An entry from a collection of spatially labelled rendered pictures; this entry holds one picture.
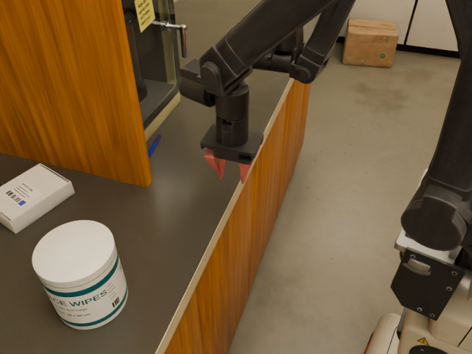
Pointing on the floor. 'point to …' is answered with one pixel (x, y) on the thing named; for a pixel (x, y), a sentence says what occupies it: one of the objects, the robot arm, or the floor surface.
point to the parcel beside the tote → (370, 43)
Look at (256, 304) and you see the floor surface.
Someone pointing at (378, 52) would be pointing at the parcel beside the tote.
